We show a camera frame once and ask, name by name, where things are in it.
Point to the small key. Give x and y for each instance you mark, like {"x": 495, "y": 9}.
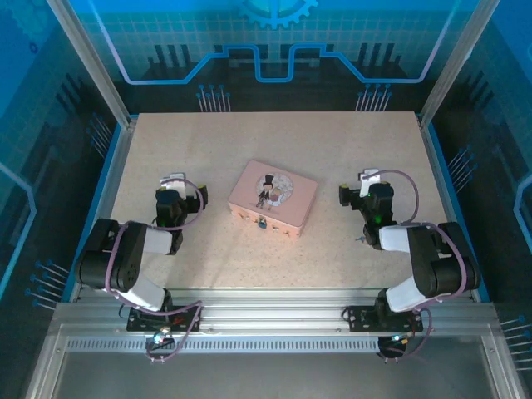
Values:
{"x": 360, "y": 239}

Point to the pink tin box with cartoon couple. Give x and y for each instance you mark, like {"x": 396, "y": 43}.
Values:
{"x": 272, "y": 187}

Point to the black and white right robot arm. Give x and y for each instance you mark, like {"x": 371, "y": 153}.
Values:
{"x": 440, "y": 266}

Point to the grey metal panel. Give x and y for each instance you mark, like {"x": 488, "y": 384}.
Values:
{"x": 270, "y": 378}

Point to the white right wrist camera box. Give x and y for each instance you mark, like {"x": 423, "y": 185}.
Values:
{"x": 370, "y": 171}

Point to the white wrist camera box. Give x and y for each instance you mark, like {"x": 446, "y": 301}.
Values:
{"x": 176, "y": 175}
{"x": 370, "y": 171}

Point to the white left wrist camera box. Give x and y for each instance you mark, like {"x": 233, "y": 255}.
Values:
{"x": 176, "y": 175}

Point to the aluminium side rail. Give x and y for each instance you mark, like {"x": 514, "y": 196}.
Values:
{"x": 441, "y": 187}
{"x": 113, "y": 187}

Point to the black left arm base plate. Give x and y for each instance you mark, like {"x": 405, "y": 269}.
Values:
{"x": 141, "y": 322}

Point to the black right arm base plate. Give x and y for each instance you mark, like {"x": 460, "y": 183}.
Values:
{"x": 361, "y": 320}

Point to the aluminium frame rail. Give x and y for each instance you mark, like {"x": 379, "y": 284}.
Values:
{"x": 270, "y": 307}

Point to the aluminium frame post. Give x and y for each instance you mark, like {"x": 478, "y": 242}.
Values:
{"x": 453, "y": 62}
{"x": 93, "y": 62}

